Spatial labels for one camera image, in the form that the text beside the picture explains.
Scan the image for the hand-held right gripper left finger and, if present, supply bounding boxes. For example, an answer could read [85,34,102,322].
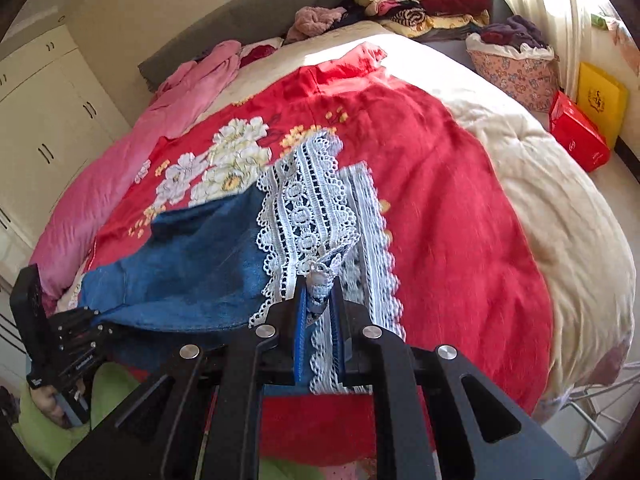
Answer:
[55,278,308,480]

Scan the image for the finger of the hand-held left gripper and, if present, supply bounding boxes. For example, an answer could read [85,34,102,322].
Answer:
[49,307,103,330]
[56,322,123,358]

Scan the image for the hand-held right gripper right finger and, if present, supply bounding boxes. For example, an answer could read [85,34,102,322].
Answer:
[328,275,581,480]

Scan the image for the blue denim pants with lace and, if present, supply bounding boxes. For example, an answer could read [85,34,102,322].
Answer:
[77,130,407,396]

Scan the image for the person's left forearm green sleeve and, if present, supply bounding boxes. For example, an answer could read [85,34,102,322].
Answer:
[10,359,151,478]

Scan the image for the person's left hand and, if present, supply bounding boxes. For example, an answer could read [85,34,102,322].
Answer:
[31,387,68,428]

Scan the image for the pink quilt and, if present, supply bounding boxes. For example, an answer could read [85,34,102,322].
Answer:
[27,40,242,311]

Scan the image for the cream wardrobe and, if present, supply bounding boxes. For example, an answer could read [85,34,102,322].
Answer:
[0,24,133,283]

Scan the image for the red floral blanket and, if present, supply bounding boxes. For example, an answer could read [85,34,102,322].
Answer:
[85,42,553,480]

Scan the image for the cream comforter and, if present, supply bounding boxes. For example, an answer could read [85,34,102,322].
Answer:
[195,20,637,423]

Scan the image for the red pillow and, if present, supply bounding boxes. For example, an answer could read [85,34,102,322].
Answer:
[239,42,282,69]

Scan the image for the floral fabric basket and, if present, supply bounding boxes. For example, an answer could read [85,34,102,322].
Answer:
[466,34,561,114]

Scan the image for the pink fuzzy cloth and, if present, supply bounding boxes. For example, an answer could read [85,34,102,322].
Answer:
[285,6,348,44]

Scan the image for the red box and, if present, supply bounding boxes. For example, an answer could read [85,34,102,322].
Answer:
[548,91,612,173]

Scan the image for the grey headboard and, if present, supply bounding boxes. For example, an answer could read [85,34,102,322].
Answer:
[137,0,362,93]

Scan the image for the purple clothes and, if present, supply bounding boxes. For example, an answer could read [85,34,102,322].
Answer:
[480,15,554,52]

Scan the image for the yellow box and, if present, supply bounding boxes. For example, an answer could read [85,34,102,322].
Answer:
[577,61,630,150]

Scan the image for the white curtain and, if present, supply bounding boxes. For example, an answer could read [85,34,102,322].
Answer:
[474,0,588,63]

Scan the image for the white wire rack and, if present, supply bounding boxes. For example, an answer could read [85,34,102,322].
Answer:
[565,374,640,461]

